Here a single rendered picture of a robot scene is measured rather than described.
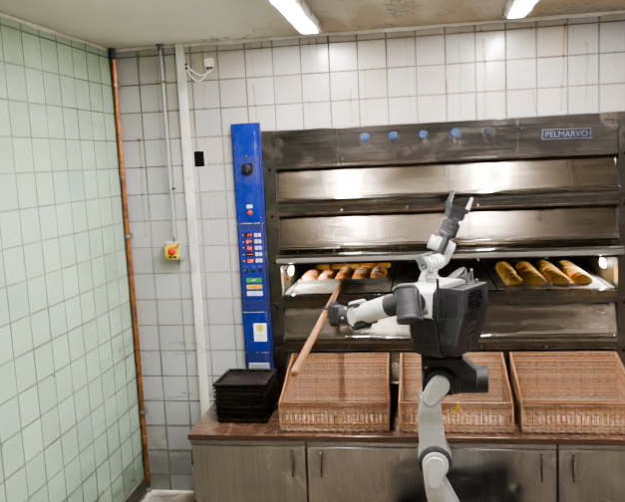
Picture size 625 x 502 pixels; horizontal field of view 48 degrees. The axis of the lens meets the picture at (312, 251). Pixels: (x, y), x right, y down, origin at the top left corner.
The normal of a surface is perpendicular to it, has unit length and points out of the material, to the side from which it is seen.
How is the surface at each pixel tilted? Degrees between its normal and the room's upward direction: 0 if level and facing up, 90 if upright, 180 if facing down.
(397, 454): 91
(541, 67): 90
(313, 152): 92
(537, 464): 90
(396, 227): 70
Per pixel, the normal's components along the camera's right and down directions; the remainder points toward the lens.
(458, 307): -0.68, 0.13
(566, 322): -0.15, -0.21
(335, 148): -0.16, 0.15
